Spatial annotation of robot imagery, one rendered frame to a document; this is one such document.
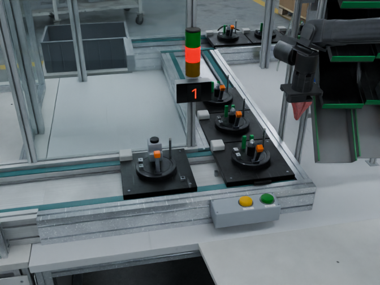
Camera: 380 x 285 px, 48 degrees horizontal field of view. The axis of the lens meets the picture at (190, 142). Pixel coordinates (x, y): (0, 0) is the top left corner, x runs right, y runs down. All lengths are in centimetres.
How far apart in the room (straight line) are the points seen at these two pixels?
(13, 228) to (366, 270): 105
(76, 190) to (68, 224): 18
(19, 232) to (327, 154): 104
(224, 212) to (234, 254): 13
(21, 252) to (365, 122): 123
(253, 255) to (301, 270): 14
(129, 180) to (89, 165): 20
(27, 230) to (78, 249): 16
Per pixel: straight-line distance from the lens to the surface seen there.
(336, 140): 158
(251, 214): 135
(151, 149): 141
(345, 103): 147
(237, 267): 130
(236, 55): 265
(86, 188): 152
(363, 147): 163
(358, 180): 173
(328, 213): 154
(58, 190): 153
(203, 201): 136
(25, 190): 157
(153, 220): 138
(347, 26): 113
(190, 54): 141
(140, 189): 140
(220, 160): 153
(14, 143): 197
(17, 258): 142
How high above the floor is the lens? 182
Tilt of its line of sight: 32 degrees down
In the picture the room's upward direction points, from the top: straight up
